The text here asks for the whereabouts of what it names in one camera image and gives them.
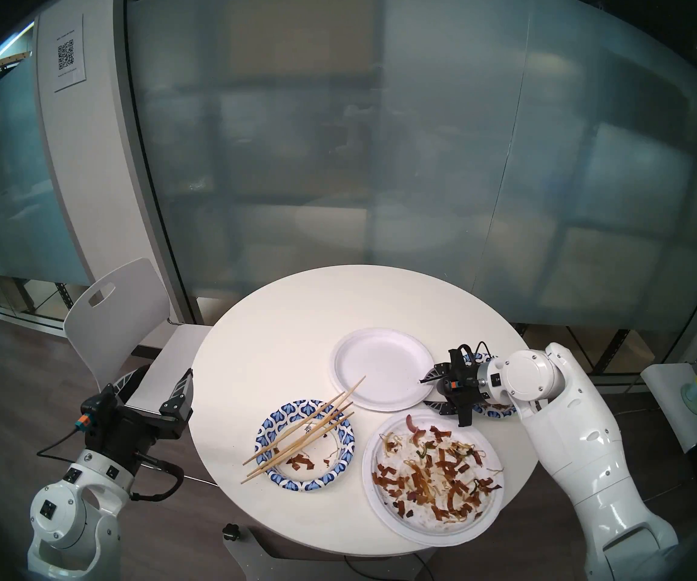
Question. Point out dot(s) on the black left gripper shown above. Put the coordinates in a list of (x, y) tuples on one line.
[(121, 434)]

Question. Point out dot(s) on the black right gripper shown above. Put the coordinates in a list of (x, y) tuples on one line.
[(466, 389)]

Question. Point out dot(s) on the small white foam plate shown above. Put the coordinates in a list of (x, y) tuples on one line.
[(379, 368)]

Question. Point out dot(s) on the wooden chopstick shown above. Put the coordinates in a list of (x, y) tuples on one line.
[(255, 456), (324, 431), (324, 422), (357, 384)]

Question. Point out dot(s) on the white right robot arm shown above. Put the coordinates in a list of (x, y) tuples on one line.
[(572, 428)]

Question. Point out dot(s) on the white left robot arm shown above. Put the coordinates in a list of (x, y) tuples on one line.
[(61, 516)]

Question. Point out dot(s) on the small blue patterned paper bowl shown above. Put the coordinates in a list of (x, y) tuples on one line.
[(500, 411)]

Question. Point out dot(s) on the large white foam plate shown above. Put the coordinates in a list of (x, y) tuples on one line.
[(481, 513)]

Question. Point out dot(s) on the large blue patterned paper bowl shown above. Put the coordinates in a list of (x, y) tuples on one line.
[(276, 422)]

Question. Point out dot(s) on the black knob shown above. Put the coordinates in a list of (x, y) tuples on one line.
[(231, 532)]

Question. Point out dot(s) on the black metal shelf brace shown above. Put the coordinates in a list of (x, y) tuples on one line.
[(611, 350)]

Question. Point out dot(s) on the brown food scraps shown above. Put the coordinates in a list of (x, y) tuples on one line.
[(301, 462)]

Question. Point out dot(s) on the white chair holding bottle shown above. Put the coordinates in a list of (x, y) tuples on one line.
[(669, 398)]

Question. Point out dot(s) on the clear bottle yellow cap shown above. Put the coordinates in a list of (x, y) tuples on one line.
[(694, 395)]

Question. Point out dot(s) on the QR code paper sign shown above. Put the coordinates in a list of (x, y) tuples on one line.
[(69, 53)]

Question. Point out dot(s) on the wooden shelf board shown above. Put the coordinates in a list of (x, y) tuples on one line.
[(13, 58)]

